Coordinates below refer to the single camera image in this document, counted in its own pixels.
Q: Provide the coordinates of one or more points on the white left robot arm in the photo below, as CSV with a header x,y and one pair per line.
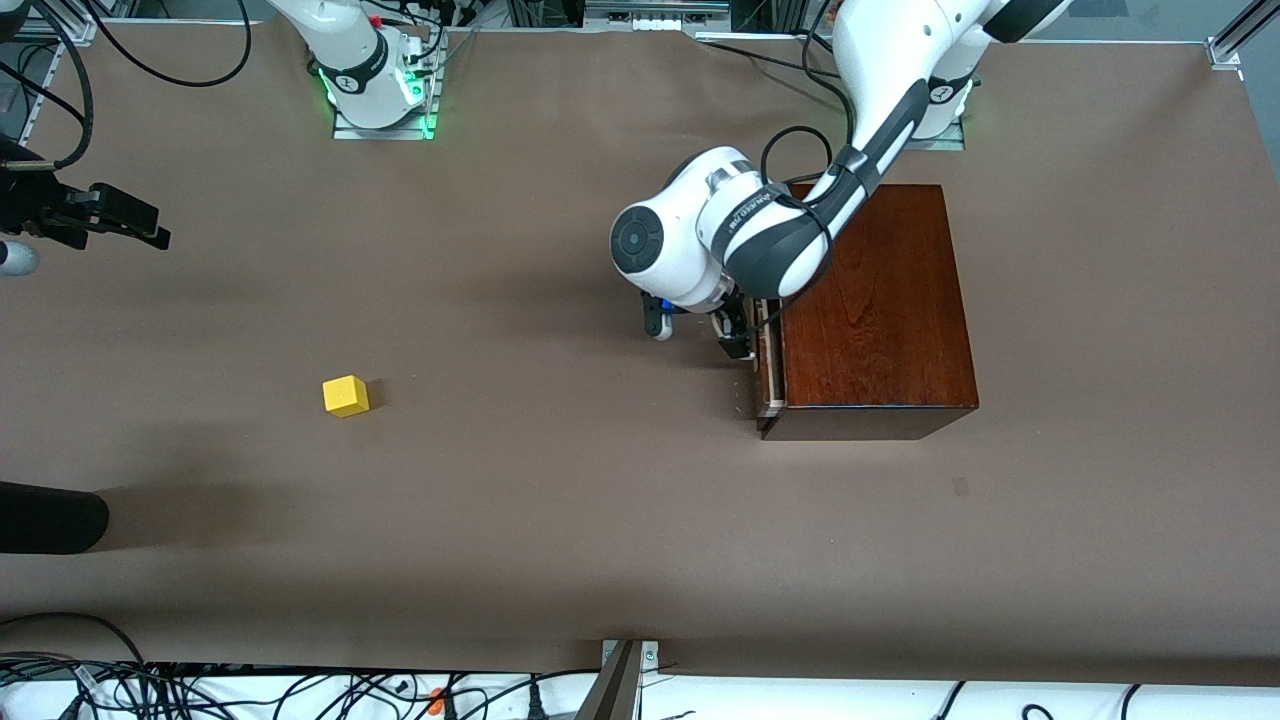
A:
x,y
660,240

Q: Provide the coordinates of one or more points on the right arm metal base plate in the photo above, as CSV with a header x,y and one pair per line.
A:
x,y
385,133

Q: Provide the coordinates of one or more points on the black plug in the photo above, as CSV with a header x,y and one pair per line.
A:
x,y
536,705

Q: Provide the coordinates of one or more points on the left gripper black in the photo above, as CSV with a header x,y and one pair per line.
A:
x,y
735,327

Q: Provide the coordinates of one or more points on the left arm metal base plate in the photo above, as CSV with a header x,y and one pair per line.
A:
x,y
945,143

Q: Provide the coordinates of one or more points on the black rounded cylinder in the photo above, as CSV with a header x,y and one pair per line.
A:
x,y
50,518

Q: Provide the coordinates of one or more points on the metal bracket with beam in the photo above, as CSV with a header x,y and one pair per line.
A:
x,y
615,690

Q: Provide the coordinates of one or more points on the aluminium edge rail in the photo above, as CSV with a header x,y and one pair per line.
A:
x,y
33,118

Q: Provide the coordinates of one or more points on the dark brown wooden cabinet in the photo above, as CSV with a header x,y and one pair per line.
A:
x,y
880,320

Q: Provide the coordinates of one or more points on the orange connector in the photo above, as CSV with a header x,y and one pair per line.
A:
x,y
437,700

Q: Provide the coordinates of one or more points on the yellow block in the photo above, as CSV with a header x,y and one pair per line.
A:
x,y
345,397

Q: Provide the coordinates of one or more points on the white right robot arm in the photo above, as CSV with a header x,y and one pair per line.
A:
x,y
350,60

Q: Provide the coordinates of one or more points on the brown table cover sheet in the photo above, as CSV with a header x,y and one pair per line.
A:
x,y
500,500

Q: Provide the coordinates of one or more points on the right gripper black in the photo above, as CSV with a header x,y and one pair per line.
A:
x,y
42,211

